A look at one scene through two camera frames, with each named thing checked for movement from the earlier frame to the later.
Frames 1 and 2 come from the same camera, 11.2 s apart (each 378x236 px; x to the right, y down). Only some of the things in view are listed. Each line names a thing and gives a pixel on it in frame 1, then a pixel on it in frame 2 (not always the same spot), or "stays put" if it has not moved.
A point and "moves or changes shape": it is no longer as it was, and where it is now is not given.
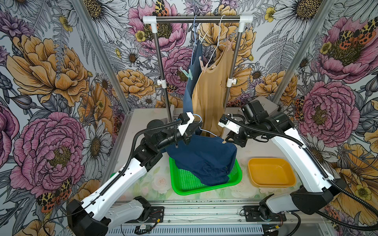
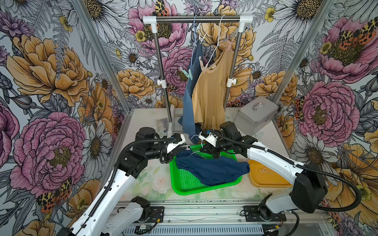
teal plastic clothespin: [189, 75] stays put
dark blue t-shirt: [208, 158] moves or changes shape
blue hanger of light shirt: [194, 42] stays put
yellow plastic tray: [267, 172] stays put
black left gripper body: [186, 136] -> [172, 154]
